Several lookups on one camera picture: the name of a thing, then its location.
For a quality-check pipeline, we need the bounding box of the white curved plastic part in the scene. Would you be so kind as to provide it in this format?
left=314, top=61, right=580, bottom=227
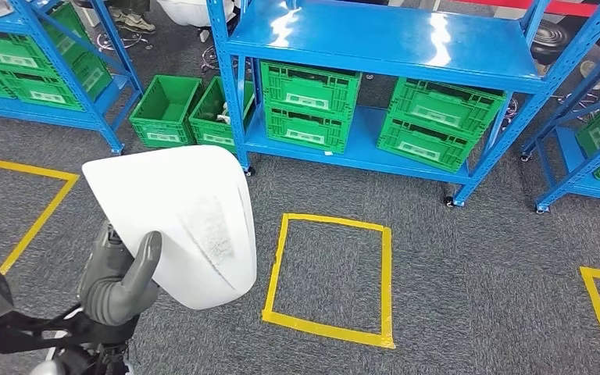
left=81, top=145, right=258, bottom=310

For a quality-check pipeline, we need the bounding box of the yellow tape rectangle outline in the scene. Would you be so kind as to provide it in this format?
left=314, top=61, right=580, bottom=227
left=262, top=212, right=396, bottom=349

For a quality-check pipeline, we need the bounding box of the black stanchion base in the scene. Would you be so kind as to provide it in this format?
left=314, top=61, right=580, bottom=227
left=530, top=20, right=573, bottom=66

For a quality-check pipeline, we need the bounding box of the red barrier tape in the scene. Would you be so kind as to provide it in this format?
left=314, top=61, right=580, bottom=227
left=455, top=0, right=600, bottom=22

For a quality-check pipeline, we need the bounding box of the chrome chair base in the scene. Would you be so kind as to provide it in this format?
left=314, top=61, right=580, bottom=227
left=198, top=44, right=252, bottom=73
left=95, top=30, right=153, bottom=53
left=553, top=90, right=600, bottom=124

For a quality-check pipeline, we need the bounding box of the blue metal shelf rack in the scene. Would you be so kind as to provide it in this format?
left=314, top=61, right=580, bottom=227
left=520, top=30, right=600, bottom=214
left=0, top=0, right=145, bottom=155
left=205, top=0, right=600, bottom=209

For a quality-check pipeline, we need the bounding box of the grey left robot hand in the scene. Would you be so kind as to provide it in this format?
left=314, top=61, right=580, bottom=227
left=78, top=222, right=163, bottom=327

